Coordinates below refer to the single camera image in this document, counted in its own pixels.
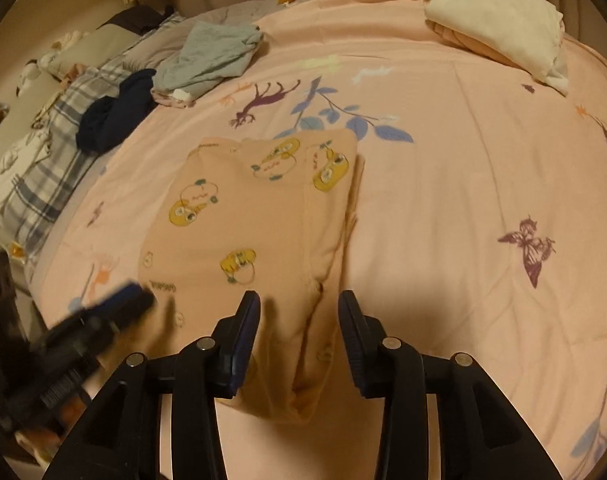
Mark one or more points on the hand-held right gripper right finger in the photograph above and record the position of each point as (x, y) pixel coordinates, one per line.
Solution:
(353, 340)

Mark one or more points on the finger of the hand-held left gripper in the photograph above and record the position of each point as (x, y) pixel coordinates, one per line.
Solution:
(126, 300)

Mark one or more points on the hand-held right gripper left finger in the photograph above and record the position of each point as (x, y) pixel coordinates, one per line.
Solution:
(243, 340)

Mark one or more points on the peach cartoon print garment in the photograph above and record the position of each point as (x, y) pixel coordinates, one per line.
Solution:
(243, 220)

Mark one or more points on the white printed pillow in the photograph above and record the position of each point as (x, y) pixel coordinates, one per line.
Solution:
(13, 160)

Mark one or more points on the dark navy garment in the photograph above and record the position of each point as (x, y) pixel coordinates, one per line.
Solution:
(113, 115)

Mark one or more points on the small pink and white garment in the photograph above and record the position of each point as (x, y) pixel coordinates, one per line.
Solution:
(171, 99)

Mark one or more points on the pink printed bedsheet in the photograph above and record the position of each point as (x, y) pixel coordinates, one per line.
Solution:
(458, 160)

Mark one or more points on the small plush toy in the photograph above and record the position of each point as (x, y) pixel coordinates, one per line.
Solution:
(28, 77)
(63, 55)

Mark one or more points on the grey garment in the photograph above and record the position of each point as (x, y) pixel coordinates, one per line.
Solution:
(208, 55)

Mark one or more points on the dark brown cloth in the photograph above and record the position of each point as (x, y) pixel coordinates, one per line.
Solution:
(138, 17)

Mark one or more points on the white folded garment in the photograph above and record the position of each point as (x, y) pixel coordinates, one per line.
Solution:
(498, 15)

